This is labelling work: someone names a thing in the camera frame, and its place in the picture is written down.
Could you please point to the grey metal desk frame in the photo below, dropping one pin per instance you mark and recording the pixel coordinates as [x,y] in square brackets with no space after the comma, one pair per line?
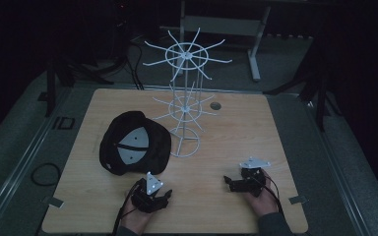
[223,25]

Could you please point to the grey tape piece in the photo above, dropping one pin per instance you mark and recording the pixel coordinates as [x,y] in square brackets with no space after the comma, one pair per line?
[54,202]
[298,199]

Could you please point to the person's left hand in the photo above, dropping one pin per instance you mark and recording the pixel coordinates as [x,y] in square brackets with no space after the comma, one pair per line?
[136,218]

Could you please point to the person's right hand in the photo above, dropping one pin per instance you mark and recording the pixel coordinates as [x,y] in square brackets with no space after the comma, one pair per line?
[265,201]

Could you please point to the grey table grommet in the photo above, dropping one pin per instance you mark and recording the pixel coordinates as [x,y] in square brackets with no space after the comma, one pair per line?
[215,106]

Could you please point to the black tripod stand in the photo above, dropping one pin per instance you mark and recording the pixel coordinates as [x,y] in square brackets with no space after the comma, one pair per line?
[50,95]
[321,98]

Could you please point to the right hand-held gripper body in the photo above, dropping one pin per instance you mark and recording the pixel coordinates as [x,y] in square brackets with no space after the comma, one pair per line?
[252,183]

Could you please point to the black baseball cap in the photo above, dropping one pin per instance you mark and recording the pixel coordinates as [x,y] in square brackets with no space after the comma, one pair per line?
[159,144]

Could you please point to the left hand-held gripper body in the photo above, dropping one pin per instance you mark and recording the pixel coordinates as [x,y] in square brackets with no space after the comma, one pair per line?
[152,185]

